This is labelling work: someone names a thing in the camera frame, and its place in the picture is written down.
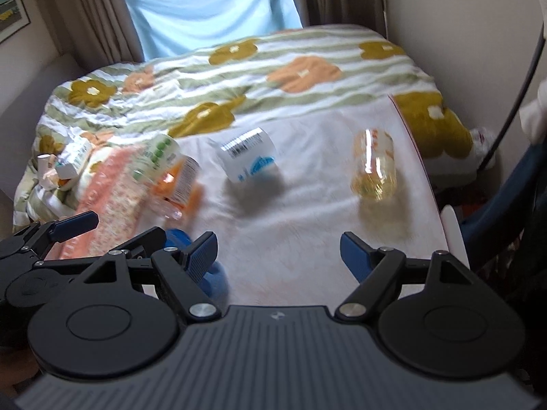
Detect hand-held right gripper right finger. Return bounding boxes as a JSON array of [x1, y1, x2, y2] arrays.
[[333, 231, 475, 322]]

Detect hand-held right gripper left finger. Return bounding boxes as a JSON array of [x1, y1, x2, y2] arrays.
[[70, 231, 223, 323]]

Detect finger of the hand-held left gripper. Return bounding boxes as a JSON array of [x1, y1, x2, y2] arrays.
[[0, 211, 100, 261], [112, 227, 168, 262]]

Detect clear yellow-liquid bottle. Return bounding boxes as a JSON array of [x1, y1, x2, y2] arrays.
[[349, 128, 398, 202]]

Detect white cup with blue label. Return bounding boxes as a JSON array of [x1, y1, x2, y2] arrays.
[[208, 127, 283, 185]]

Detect pink patterned cloth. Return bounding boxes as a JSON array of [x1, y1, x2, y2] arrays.
[[45, 145, 172, 261]]

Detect white carton box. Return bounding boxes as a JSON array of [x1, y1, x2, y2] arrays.
[[55, 134, 95, 180]]

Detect orange bottle with white label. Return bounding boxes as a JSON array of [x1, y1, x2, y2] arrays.
[[149, 156, 203, 223]]

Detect white towel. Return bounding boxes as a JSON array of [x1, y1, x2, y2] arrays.
[[171, 94, 449, 308]]

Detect green-dotted white packet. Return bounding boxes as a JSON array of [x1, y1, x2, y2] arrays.
[[129, 134, 180, 189]]

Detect dark blue fabric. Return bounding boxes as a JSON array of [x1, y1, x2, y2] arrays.
[[459, 141, 547, 265]]

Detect white plastic bag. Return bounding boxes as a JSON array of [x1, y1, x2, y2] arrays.
[[469, 126, 497, 169]]

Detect floral blanket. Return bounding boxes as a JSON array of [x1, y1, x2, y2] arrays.
[[12, 25, 479, 233]]

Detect light blue window cloth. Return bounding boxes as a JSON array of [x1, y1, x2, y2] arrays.
[[120, 0, 305, 61]]

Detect framed wall picture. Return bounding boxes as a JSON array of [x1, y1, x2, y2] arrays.
[[0, 0, 32, 44]]

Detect black cable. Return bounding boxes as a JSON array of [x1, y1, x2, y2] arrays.
[[479, 21, 547, 172]]

